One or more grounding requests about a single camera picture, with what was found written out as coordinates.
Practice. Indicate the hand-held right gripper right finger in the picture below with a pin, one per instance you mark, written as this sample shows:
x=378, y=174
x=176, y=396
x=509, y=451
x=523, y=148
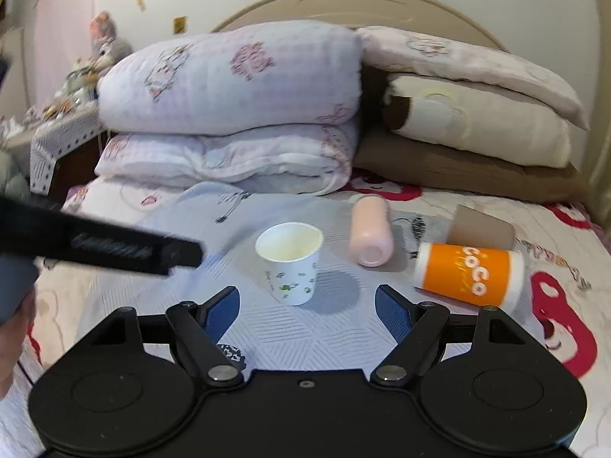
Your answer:
x=391, y=312

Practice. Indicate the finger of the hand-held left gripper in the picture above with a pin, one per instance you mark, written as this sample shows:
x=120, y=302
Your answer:
x=184, y=255

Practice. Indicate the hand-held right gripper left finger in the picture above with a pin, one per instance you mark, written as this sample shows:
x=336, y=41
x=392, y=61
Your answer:
x=223, y=312

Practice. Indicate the white paper cup green print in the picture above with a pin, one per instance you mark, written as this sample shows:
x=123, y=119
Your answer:
x=291, y=267

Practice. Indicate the person's left forearm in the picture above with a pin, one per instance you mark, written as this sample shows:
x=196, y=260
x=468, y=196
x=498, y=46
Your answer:
x=14, y=291

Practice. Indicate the pink cup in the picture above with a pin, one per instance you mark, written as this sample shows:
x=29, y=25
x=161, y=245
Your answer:
x=371, y=233

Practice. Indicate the orange and white cup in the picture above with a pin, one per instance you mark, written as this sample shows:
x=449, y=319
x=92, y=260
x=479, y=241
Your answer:
x=468, y=274

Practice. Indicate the brown paper cup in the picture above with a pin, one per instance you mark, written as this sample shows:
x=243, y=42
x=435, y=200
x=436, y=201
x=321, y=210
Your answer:
x=482, y=231

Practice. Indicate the light blue blanket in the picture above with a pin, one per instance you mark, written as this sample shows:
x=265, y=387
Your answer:
x=191, y=210

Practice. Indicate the grey-green quilted cloth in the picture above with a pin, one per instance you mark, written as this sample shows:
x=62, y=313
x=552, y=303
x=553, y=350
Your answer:
x=12, y=174

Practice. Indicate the nightstand with patterned cloth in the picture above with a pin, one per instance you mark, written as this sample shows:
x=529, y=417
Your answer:
x=62, y=138

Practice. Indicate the clutter on nightstand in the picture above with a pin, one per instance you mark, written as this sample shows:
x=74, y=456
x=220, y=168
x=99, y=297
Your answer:
x=71, y=95

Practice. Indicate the folded lavender printed quilt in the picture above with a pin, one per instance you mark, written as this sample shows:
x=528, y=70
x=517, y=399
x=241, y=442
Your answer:
x=229, y=105

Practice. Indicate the pink printed bed sheet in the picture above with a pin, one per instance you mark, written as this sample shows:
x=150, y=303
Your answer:
x=563, y=248

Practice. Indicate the grey plush toy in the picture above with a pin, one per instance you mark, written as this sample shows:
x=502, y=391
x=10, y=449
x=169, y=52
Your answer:
x=107, y=43

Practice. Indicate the pink curtain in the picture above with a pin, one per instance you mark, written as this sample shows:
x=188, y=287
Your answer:
x=67, y=33

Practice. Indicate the cream and brown pillow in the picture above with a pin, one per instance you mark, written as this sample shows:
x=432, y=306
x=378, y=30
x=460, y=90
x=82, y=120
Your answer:
x=477, y=119

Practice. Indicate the pink printed pillow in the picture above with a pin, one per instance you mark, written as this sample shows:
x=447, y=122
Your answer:
x=468, y=57

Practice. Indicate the beige bed headboard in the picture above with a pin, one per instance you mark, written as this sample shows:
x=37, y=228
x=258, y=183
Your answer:
x=382, y=9

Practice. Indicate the yellow wall sticker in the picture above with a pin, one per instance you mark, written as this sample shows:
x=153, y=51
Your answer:
x=180, y=24

